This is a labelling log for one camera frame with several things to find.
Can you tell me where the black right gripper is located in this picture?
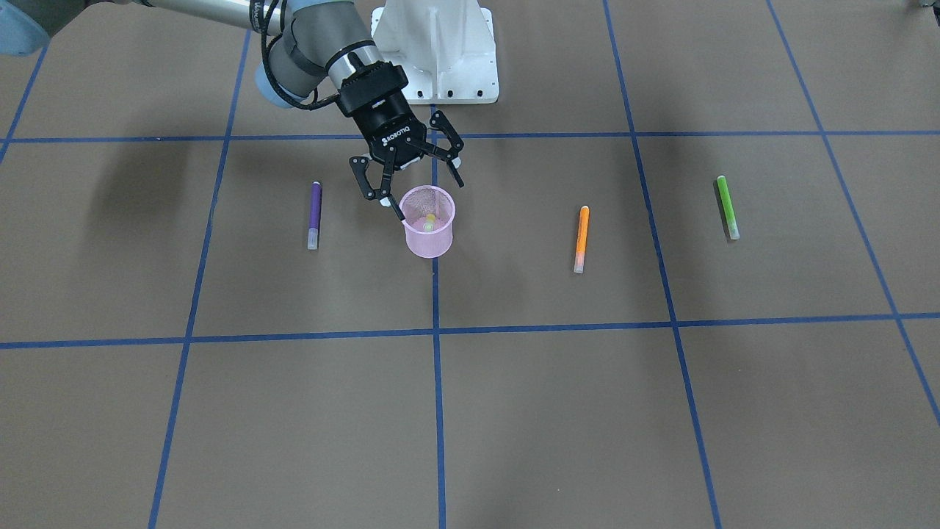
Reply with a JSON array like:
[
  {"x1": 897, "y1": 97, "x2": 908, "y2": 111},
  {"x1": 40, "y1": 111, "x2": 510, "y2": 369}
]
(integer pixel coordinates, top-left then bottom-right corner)
[{"x1": 335, "y1": 63, "x2": 466, "y2": 223}]

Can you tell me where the purple highlighter pen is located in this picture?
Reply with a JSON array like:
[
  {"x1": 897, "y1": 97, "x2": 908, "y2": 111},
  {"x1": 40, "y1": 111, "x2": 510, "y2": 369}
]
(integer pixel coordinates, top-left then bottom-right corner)
[{"x1": 308, "y1": 181, "x2": 323, "y2": 251}]

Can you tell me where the orange highlighter pen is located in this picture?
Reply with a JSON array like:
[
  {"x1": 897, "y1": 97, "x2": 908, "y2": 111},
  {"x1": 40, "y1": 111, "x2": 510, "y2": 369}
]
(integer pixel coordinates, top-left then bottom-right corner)
[{"x1": 573, "y1": 205, "x2": 590, "y2": 274}]

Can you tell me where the green highlighter pen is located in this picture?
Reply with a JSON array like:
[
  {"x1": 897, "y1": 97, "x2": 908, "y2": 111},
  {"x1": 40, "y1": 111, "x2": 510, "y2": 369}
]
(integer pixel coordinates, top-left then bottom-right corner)
[{"x1": 715, "y1": 175, "x2": 741, "y2": 241}]

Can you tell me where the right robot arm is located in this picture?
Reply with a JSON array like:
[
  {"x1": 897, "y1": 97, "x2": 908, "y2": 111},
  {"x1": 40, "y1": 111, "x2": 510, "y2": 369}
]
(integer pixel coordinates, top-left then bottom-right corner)
[{"x1": 144, "y1": 1, "x2": 464, "y2": 220}]

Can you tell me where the pink mesh pen holder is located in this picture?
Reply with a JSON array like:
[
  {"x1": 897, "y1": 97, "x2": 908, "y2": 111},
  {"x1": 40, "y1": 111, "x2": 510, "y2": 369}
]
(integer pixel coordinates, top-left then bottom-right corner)
[{"x1": 399, "y1": 185, "x2": 456, "y2": 259}]

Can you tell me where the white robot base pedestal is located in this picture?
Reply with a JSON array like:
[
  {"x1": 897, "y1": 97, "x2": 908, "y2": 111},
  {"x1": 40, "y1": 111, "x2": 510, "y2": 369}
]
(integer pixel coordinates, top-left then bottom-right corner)
[{"x1": 370, "y1": 1, "x2": 500, "y2": 105}]

